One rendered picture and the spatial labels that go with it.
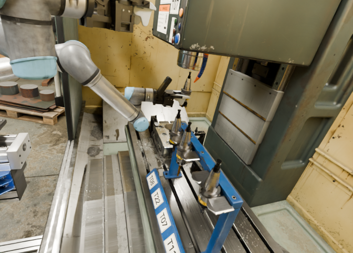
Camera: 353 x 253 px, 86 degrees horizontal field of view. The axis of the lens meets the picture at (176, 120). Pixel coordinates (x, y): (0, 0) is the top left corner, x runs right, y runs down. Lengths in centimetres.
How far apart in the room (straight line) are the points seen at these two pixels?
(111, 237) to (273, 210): 108
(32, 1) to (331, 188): 156
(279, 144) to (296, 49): 52
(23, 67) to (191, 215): 81
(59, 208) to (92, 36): 141
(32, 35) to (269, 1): 72
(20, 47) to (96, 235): 86
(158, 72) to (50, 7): 172
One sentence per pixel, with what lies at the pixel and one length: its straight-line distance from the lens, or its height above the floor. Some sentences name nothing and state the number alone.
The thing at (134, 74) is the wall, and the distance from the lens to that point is 207.
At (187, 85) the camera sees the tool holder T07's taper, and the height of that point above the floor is 135.
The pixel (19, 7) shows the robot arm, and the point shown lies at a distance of 44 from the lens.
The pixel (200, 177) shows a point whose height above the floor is 122.
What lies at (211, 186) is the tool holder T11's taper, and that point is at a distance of 60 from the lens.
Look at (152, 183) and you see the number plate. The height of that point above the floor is 93.
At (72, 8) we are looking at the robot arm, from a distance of 47.
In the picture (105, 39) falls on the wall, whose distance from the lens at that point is 198.
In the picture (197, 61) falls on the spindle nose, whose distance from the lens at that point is 100.
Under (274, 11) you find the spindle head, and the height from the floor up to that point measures 174.
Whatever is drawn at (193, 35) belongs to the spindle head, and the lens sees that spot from 70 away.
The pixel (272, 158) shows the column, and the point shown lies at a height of 104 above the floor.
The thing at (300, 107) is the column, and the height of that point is 138.
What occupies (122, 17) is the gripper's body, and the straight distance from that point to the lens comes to 53.
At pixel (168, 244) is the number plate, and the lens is 83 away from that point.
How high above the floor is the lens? 165
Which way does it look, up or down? 27 degrees down
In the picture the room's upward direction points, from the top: 11 degrees clockwise
